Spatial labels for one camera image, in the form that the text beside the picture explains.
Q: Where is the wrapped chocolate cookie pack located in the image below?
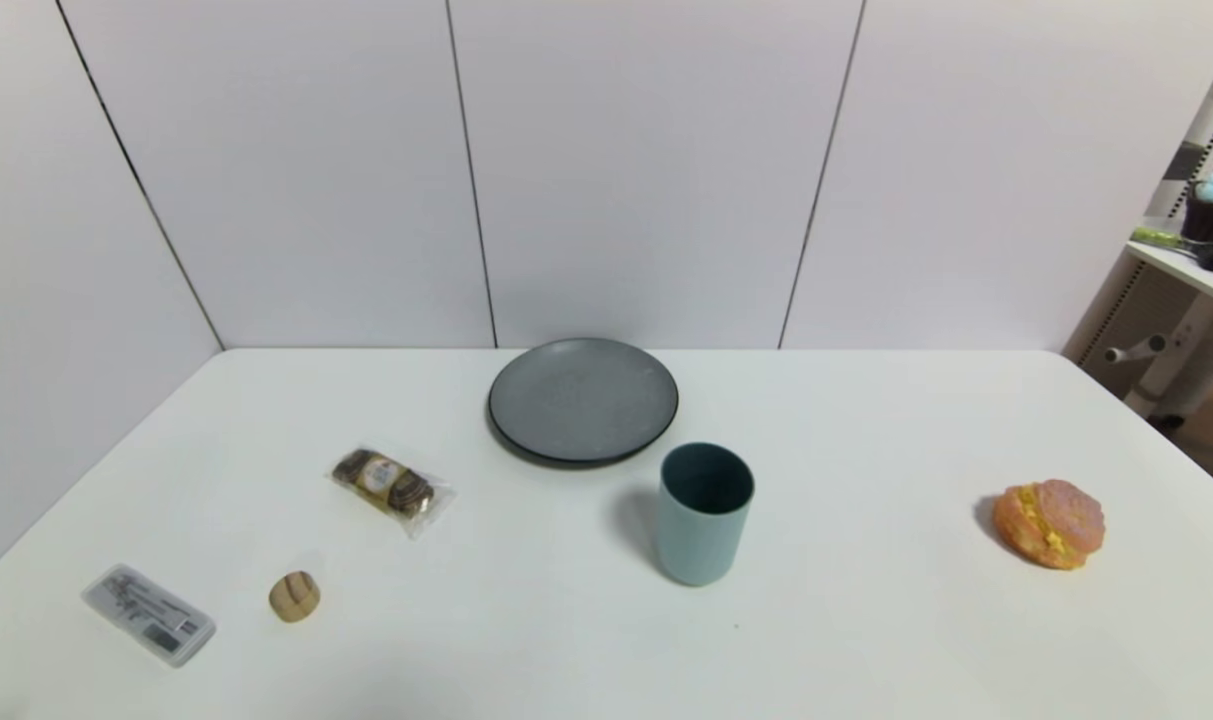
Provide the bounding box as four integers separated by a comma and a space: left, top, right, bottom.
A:
327, 446, 454, 541

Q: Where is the clear flat plastic case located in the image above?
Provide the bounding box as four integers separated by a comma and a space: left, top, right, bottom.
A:
81, 563, 217, 669

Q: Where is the egg filled bread bun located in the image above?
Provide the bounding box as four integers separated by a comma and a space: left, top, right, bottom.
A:
992, 479, 1107, 572

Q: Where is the green handled black brush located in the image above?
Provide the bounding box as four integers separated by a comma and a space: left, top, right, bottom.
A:
1130, 227, 1213, 279

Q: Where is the gray round plate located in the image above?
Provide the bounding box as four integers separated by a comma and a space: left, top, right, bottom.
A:
486, 337, 680, 469

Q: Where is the teal plastic cup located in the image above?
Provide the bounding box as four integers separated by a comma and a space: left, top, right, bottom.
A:
654, 442, 756, 588

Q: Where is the white side desk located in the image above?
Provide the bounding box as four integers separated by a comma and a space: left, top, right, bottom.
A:
1105, 215, 1213, 421

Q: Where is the small round wooden block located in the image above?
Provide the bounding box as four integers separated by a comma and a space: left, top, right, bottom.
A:
268, 570, 322, 624

